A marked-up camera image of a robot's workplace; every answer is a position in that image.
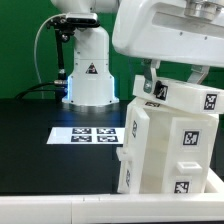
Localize white cabinet body box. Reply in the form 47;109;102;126
127;98;219;194

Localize white cabinet drawer box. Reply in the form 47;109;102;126
133;75;224;114

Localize white L-shaped obstacle frame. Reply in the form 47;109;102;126
0;172;224;224

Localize grey camera cable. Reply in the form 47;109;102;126
33;13;63;100

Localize black camera on stand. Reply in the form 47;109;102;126
46;13;100;102

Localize black base cables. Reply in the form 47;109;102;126
13;79;69;100

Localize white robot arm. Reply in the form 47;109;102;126
51;0;224;107

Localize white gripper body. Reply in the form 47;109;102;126
112;0;224;67

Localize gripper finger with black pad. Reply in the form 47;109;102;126
187;65;210;84
143;59;162;94

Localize white door panel with peg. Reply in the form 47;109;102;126
116;105;150;194

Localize flat white panel four tags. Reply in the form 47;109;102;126
47;127;124;144

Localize white front panel with peg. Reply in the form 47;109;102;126
162;116;214;194

